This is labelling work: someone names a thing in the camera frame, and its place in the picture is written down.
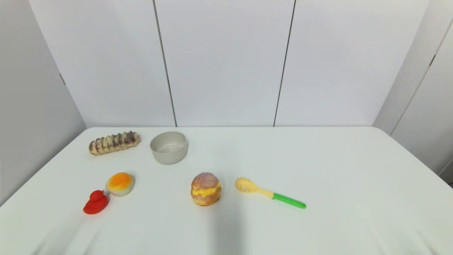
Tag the red rubber duck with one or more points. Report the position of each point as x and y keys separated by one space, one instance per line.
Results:
x=95 y=204

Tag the striped long bread roll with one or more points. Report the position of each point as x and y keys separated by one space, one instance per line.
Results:
x=114 y=142

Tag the grey round bowl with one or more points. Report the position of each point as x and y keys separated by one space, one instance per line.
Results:
x=168 y=150

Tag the orange-topped white bun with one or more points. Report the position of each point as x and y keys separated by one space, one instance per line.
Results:
x=120 y=184

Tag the cream puff with yellow filling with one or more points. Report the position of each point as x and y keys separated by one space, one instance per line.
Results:
x=206 y=189

